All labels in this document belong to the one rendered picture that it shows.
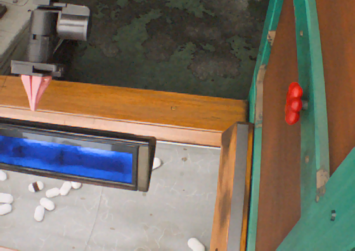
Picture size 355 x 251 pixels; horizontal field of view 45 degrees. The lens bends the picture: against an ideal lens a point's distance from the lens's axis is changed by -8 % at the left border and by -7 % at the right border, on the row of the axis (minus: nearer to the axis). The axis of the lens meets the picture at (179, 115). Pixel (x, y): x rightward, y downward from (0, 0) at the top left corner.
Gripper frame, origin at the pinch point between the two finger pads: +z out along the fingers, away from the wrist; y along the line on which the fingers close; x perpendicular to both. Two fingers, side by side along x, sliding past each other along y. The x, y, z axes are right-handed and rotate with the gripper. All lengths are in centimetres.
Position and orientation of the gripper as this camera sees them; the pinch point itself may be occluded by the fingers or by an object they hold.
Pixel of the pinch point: (33, 106)
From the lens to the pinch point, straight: 94.1
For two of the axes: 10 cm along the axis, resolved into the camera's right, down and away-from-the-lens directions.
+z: -1.3, 9.8, 1.3
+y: 9.9, 1.4, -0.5
